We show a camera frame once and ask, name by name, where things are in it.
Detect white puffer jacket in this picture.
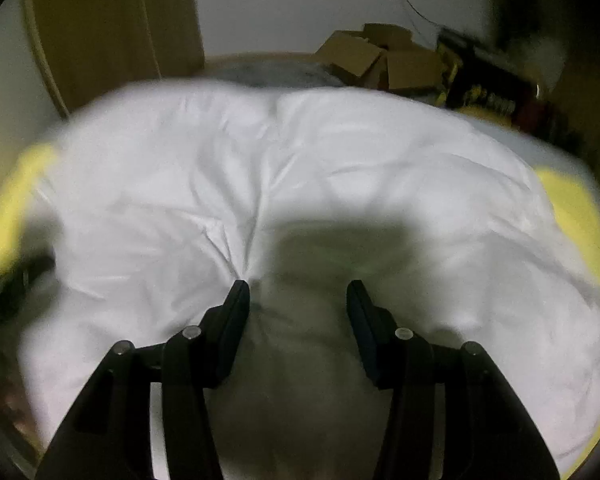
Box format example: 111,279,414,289
19,81,600,479

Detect yellow table cloth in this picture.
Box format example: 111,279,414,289
0,142,600,478

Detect brown cardboard boxes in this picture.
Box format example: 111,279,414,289
315,23,444,96

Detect black and yellow box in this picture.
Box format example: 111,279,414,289
437,28,541,116

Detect wooden wardrobe door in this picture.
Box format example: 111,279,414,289
23,0,204,117

